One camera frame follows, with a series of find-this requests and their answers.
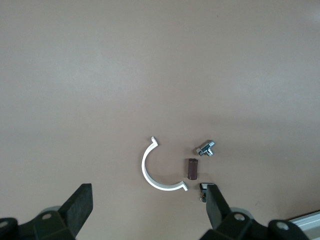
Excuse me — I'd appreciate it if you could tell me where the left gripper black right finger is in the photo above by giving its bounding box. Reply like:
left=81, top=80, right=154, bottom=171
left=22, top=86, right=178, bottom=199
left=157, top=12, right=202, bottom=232
left=199, top=184, right=312, bottom=240

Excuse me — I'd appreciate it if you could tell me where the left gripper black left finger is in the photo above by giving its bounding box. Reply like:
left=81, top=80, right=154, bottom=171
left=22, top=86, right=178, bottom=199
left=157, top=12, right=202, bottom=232
left=0, top=183, right=94, bottom=240

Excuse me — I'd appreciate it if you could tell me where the white drawer cabinet housing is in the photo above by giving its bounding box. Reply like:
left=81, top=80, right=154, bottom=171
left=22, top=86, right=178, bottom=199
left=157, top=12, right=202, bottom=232
left=287, top=211, right=320, bottom=240

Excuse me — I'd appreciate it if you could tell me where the brown cylinder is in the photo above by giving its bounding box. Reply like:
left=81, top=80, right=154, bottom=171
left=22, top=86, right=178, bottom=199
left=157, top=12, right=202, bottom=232
left=186, top=157, right=200, bottom=181

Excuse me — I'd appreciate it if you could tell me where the metal tee fitting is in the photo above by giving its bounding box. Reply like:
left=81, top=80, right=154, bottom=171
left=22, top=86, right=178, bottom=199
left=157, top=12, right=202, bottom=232
left=194, top=139, right=216, bottom=158

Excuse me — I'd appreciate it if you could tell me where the brown table cover sheet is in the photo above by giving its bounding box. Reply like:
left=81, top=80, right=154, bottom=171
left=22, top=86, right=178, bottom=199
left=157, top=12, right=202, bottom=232
left=0, top=0, right=320, bottom=240

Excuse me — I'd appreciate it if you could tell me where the black switch white face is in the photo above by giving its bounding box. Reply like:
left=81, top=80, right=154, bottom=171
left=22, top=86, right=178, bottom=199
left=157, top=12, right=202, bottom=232
left=199, top=182, right=216, bottom=203

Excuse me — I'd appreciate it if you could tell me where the white half-ring pipe clamp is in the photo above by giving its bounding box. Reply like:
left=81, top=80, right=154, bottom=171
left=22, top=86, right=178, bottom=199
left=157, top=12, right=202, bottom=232
left=141, top=136, right=189, bottom=192

